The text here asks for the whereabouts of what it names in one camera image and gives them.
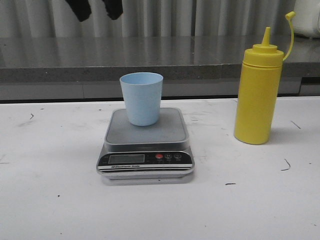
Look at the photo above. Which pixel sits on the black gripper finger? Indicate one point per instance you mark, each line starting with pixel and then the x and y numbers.
pixel 114 8
pixel 81 9

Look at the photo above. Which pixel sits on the light blue plastic cup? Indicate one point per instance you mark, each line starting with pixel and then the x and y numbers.
pixel 142 92

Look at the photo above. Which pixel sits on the yellow squeeze bottle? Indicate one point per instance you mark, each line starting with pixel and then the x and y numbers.
pixel 260 77

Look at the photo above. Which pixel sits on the silver digital kitchen scale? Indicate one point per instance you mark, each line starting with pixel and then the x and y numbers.
pixel 148 154

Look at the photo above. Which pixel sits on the grey stone counter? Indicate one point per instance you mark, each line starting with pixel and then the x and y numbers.
pixel 89 68

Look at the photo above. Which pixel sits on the white blender appliance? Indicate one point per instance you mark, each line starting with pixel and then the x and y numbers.
pixel 307 20

